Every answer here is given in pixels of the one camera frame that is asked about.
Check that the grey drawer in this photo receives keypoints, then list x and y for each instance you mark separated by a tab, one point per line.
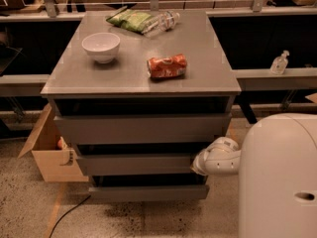
150	187
142	129
138	159

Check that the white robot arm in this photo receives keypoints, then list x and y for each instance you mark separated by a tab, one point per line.
222	157

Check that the grey top drawer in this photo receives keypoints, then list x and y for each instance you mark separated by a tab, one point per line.
142	129

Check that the grey drawer cabinet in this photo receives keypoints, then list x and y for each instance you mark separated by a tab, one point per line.
81	86

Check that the grey bottom drawer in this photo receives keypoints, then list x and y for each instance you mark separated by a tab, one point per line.
150	187

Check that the crushed orange soda can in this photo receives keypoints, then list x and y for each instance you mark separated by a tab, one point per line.
167	67

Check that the white bowl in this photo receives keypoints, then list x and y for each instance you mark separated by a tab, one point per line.
101	47

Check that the clear plastic water bottle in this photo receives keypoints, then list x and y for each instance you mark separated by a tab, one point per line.
160	23

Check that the green chip bag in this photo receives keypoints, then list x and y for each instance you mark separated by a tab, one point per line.
129	19

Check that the cardboard box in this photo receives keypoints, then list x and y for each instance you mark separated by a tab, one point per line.
56	161

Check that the hand sanitizer pump bottle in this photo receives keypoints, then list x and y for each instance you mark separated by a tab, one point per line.
280	63

